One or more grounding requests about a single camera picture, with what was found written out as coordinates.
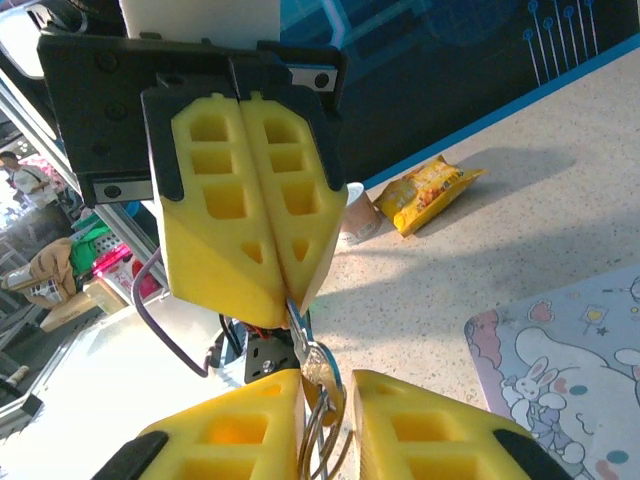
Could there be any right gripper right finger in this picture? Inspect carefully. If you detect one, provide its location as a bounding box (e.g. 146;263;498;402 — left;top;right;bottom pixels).
349;368;574;480

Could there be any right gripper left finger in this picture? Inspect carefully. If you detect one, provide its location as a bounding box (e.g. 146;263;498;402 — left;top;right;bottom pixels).
92;369;306;480

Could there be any metal key ring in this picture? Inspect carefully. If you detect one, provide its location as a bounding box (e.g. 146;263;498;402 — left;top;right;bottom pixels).
297;384;354;480

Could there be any brass key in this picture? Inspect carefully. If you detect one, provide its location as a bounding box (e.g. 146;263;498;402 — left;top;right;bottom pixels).
301;342;347;427

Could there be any cartoon dog tin box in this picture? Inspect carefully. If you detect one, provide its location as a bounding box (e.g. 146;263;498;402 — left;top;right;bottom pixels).
463;264;640;480

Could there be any beige paper cup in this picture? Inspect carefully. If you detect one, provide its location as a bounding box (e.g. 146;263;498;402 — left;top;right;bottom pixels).
335;182;384;250

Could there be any pink box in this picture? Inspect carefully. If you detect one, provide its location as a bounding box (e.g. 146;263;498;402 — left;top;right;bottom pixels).
92;243;166;301

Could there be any person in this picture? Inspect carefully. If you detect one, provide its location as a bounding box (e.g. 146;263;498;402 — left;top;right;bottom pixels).
0;151;61;211

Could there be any yellow snack bag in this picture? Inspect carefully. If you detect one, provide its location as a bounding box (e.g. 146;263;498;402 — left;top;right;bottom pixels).
372;154;489;239

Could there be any green bag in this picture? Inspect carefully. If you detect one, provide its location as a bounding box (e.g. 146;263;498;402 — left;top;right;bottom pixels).
69;223;112;274

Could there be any cardboard box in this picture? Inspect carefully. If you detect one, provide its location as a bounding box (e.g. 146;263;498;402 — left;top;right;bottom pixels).
38;294;124;334

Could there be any brown bag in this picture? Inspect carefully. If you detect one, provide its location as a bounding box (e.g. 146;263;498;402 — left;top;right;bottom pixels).
28;237;76;304

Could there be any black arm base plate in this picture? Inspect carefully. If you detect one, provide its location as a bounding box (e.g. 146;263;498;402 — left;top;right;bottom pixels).
242;319;304;386

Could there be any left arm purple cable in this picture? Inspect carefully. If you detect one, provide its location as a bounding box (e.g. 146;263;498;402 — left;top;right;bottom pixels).
132;244;226;380

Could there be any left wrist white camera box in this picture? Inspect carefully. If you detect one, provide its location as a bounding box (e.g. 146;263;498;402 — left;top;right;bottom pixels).
121;0;282;50

